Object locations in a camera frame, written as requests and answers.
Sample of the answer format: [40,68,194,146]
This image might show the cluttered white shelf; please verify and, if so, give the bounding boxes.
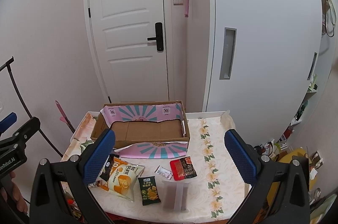
[274,73,318,157]

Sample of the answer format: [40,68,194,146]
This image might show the translucent brown cake packet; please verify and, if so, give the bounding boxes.
[162,181,190,213]

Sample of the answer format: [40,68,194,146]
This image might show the black gold snack packet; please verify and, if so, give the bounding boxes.
[96,154,119,186]

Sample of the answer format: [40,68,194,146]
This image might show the black door handle lock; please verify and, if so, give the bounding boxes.
[147,22,164,52]

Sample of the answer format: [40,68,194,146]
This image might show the person's left hand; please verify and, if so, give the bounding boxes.
[9,171,28,215]

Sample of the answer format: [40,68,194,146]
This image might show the red black snack packet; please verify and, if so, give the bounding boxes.
[170,156,197,181]

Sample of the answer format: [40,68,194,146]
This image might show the black curved cable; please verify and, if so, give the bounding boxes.
[0,55,64,158]

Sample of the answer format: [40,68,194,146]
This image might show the white pink candy packet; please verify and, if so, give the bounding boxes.
[155,166,173,180]

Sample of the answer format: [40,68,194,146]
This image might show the white sliding wardrobe door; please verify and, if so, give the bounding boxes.
[207,0,322,146]

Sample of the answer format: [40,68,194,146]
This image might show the small green cracker packet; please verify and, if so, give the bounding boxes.
[138,176,161,206]

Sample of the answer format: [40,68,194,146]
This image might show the cardboard box with pink lining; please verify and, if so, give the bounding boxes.
[90,101,190,159]

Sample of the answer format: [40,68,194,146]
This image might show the orange cake snack bag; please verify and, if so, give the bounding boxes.
[99,158,145,202]

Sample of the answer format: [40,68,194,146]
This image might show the pink handled mop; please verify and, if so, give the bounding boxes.
[55,100,76,133]

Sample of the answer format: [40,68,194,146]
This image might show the white panel door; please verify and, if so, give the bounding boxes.
[84,0,170,103]

